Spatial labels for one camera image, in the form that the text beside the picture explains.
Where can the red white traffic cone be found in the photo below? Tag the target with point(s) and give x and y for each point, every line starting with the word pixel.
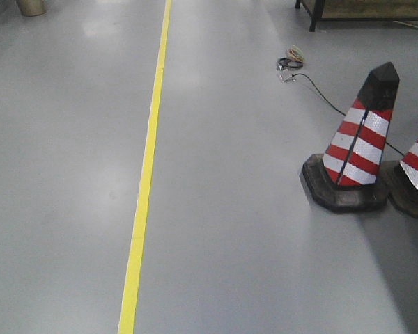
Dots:
pixel 345 177

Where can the dark metal table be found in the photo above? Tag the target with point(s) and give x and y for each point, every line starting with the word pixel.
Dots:
pixel 371 10

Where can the beige bin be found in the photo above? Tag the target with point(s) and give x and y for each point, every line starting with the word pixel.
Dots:
pixel 31 8

